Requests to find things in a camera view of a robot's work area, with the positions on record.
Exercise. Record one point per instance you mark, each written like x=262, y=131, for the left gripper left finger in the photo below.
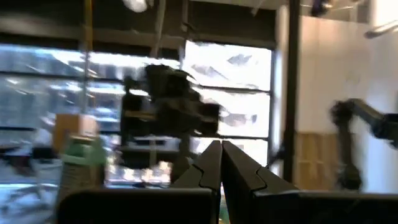
x=186, y=205

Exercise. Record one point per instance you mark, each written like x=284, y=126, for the large glass window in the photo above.
x=233, y=71

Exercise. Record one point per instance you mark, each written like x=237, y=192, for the teal-capped steel bottle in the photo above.
x=82, y=152

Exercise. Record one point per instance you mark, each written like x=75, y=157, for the cardboard box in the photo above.
x=71, y=124

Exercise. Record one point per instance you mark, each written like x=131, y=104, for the black aluminium table frame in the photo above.
x=292, y=93

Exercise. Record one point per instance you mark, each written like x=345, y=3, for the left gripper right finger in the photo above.
x=280, y=205

